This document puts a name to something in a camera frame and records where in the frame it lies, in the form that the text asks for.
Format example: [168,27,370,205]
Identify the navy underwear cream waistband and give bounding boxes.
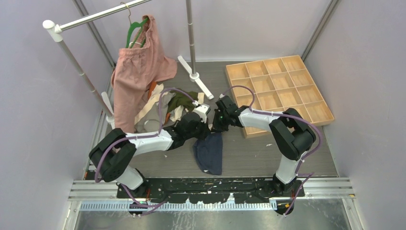
[192,133,223,175]

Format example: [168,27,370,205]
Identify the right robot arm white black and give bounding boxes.
[212,96,321,196]

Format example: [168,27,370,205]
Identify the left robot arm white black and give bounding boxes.
[89,111,210,198]

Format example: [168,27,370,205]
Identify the olive green underwear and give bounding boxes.
[166,91,199,114]

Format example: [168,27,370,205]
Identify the orange underwear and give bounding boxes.
[148,81,157,99]

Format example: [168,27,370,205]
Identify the wooden compartment tray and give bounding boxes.
[226,55,335,126]

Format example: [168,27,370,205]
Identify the pink trousers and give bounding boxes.
[111,15,177,132]

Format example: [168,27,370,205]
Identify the green clothes hanger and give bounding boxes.
[120,2,150,49]

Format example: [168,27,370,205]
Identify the white metal clothes rack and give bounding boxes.
[43,0,215,131]

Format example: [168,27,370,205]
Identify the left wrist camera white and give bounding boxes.
[192,103,211,123]

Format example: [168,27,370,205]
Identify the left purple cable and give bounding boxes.
[94,88,200,184]

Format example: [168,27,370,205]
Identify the purple cable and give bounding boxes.
[94,88,200,184]
[220,85,324,217]

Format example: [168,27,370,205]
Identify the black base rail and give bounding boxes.
[130,177,305,204]

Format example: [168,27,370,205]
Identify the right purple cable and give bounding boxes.
[220,85,324,217]

